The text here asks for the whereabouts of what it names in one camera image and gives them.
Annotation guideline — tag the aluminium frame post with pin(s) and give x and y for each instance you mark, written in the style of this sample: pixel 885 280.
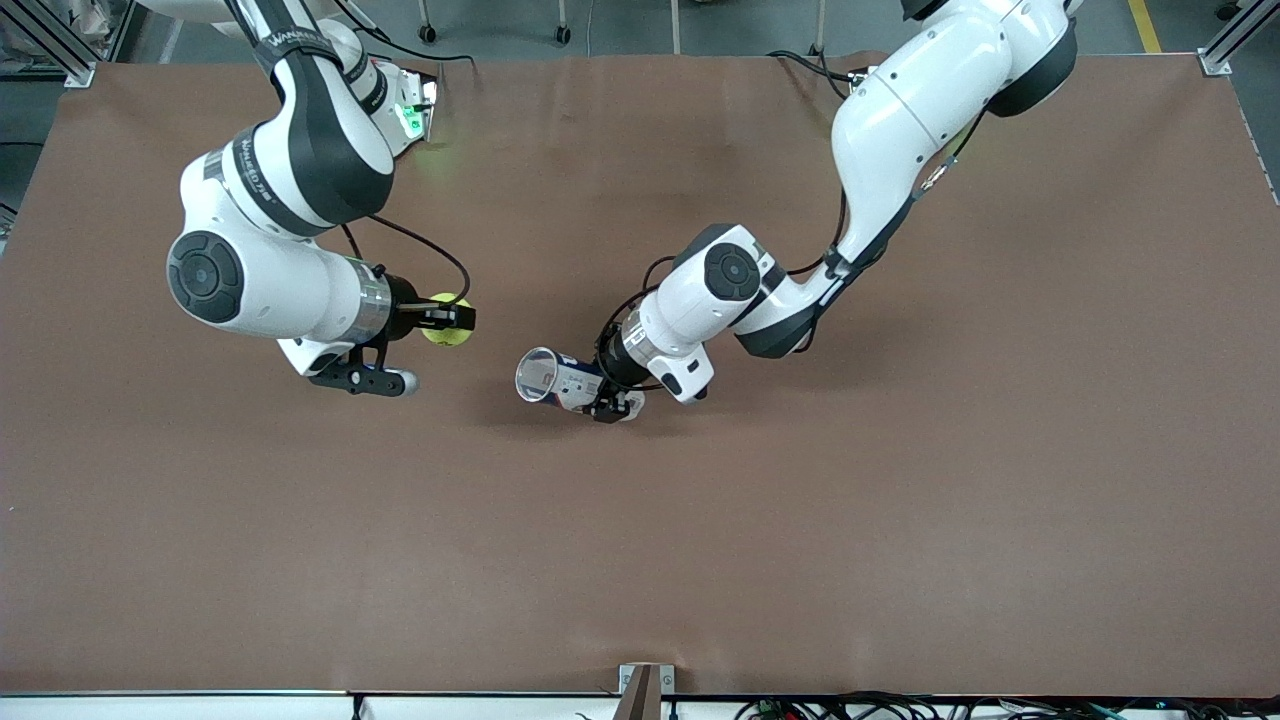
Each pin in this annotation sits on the aluminium frame post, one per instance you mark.
pixel 1235 35
pixel 78 75

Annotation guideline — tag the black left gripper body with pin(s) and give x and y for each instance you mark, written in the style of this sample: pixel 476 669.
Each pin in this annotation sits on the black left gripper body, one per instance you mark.
pixel 611 369

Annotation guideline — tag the thin metal leg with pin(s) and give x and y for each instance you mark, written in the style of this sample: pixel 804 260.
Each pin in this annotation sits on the thin metal leg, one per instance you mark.
pixel 675 25
pixel 820 25

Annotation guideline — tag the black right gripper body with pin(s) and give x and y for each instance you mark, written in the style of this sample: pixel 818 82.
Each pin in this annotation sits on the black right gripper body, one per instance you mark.
pixel 404 309

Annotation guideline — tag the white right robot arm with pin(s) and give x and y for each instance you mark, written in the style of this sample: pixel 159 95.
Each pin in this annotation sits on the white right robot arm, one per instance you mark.
pixel 300 150

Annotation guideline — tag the metal mast bracket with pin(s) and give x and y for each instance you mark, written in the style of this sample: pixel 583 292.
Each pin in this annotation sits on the metal mast bracket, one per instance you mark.
pixel 645 690

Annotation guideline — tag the brown table mat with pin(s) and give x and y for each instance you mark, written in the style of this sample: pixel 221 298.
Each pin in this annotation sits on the brown table mat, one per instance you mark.
pixel 640 550

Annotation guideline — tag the white blue tennis ball can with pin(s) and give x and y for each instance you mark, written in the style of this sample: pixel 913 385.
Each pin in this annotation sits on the white blue tennis ball can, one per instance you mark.
pixel 555 380

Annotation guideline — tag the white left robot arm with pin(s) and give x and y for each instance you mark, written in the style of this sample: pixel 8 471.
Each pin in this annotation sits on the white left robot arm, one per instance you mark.
pixel 900 110

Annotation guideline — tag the yellow tennis ball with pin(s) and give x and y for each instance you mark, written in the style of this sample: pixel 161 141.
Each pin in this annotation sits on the yellow tennis ball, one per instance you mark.
pixel 447 339

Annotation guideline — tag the white table edge rail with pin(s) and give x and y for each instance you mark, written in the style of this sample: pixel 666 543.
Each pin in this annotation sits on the white table edge rail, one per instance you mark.
pixel 200 710

